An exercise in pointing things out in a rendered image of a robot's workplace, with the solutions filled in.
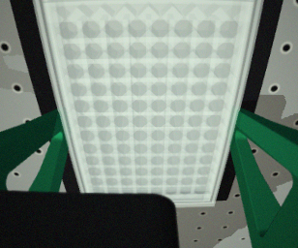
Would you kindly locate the grey perforated base plate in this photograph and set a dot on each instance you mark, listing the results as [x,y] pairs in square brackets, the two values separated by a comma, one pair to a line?
[221,226]

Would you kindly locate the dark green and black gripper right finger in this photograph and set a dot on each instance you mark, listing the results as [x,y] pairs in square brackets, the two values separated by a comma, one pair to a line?
[260,205]

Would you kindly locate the black flat rectangular block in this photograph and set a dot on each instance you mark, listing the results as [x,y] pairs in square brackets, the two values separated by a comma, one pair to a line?
[29,35]

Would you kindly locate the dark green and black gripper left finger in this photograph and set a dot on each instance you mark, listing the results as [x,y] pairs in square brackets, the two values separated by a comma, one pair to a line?
[20,142]

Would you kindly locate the clear plastic plate lid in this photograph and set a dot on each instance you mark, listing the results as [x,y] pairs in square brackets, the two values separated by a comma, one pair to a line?
[149,91]

